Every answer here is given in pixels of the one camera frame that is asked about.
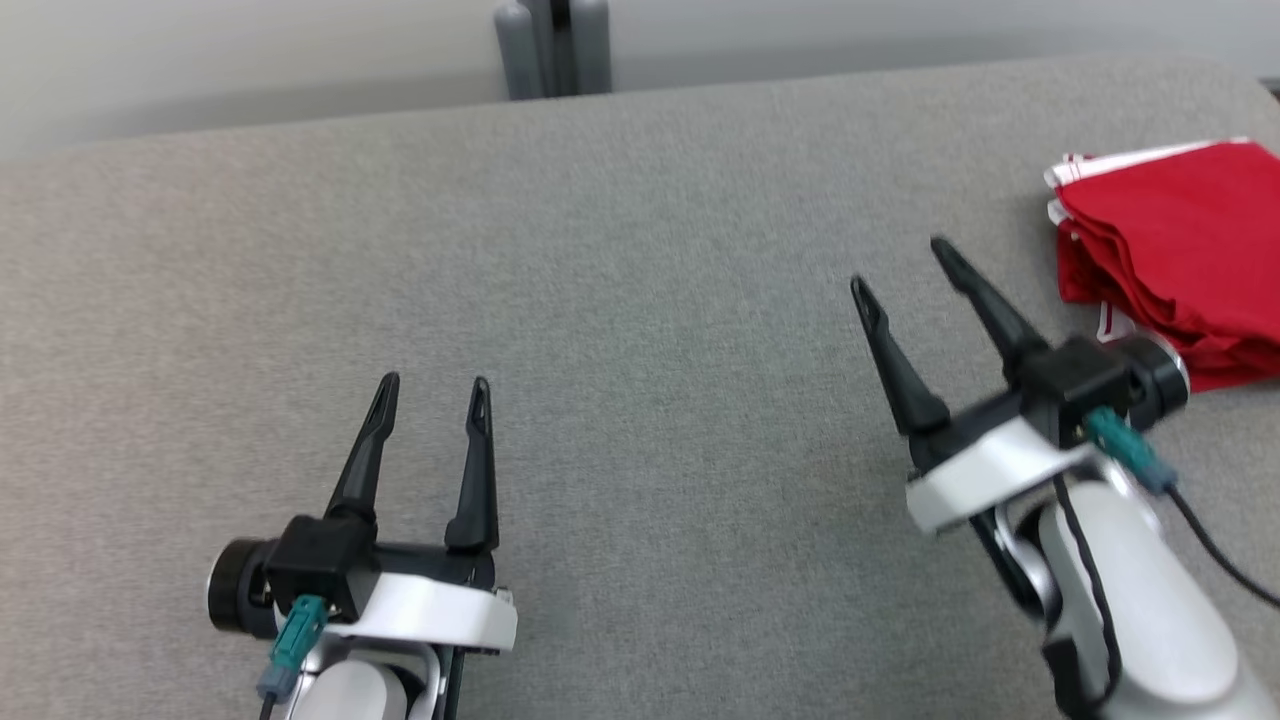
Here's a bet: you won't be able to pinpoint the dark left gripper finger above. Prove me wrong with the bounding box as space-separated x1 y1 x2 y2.
445 376 499 553
325 372 401 521

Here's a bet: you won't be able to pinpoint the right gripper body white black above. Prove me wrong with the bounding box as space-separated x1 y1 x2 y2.
905 335 1191 533

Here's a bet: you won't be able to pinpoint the red shorts with white bands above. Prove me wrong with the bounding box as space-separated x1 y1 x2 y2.
1045 138 1280 336

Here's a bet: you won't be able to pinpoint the teal plug black cable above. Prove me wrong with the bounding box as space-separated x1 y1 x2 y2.
1083 407 1280 609
255 595 331 720

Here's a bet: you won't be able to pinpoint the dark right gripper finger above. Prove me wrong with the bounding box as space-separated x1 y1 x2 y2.
930 237 1049 373
850 276 951 436

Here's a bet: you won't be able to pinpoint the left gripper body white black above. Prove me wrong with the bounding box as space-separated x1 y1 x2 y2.
207 538 518 658

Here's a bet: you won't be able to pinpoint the right teal plug black cable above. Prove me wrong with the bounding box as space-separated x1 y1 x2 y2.
1083 407 1280 609

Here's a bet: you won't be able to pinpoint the grey cylinder post foot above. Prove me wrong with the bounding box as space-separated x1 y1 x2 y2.
570 0 613 96

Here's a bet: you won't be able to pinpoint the grey metal stand post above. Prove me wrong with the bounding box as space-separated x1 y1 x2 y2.
494 0 546 101

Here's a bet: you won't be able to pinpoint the left teal plug black cable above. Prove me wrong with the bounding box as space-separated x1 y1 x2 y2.
255 595 331 720

